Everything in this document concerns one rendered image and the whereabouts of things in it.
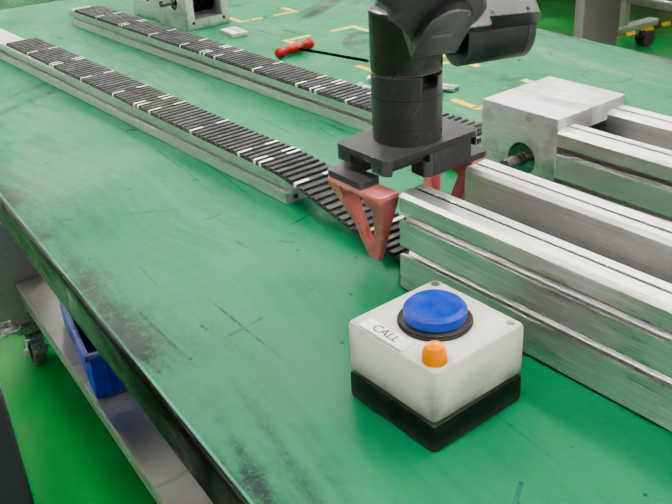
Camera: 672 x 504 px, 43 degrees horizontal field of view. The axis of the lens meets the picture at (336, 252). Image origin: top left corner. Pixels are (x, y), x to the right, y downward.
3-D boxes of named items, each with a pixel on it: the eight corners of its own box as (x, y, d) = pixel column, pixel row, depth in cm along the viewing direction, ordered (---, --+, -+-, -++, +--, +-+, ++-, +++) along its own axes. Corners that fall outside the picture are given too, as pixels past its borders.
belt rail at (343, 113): (72, 25, 163) (69, 9, 161) (92, 21, 165) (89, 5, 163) (424, 153, 95) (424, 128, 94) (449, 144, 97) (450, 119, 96)
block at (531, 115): (462, 196, 84) (464, 104, 80) (543, 162, 91) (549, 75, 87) (534, 225, 78) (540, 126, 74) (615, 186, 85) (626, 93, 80)
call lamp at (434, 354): (416, 359, 50) (416, 342, 50) (434, 350, 51) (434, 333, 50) (434, 371, 49) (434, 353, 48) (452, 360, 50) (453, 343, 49)
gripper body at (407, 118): (479, 149, 71) (481, 62, 68) (387, 185, 66) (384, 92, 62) (425, 131, 76) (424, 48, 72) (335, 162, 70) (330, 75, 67)
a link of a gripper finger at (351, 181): (445, 252, 73) (446, 149, 68) (382, 281, 69) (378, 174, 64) (392, 227, 77) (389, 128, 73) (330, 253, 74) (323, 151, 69)
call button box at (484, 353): (349, 395, 57) (345, 315, 54) (451, 340, 62) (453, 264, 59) (434, 455, 52) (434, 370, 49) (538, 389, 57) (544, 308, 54)
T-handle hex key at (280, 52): (273, 58, 134) (272, 47, 133) (309, 46, 139) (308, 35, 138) (350, 73, 124) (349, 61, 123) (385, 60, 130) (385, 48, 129)
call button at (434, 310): (390, 328, 54) (389, 301, 53) (435, 305, 56) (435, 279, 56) (434, 354, 51) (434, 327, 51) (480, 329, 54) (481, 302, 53)
